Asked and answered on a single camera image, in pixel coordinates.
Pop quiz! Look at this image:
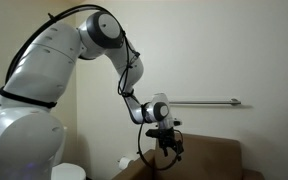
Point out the white round bin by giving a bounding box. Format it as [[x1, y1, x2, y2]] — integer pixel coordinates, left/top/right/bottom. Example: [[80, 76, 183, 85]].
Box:
[[51, 162, 87, 180]]

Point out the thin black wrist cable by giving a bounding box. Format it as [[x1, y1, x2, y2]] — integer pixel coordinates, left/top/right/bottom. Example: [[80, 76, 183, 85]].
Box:
[[136, 122, 185, 172]]

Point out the thick black arm hose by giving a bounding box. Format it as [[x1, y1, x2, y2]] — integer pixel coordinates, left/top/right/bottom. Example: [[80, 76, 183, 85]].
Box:
[[4, 3, 113, 85]]

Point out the brown leather couch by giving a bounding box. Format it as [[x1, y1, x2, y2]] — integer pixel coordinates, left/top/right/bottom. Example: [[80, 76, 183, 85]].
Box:
[[111, 133, 266, 180]]

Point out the metal wall towel bar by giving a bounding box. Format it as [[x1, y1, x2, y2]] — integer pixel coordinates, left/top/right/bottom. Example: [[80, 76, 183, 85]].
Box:
[[168, 97, 242, 107]]

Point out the white toilet paper roll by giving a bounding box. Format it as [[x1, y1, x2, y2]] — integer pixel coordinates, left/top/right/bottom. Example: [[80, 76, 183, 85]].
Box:
[[117, 156, 134, 170]]

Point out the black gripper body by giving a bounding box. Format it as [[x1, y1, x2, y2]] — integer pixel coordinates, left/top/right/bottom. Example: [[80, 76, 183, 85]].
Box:
[[155, 129, 185, 157]]

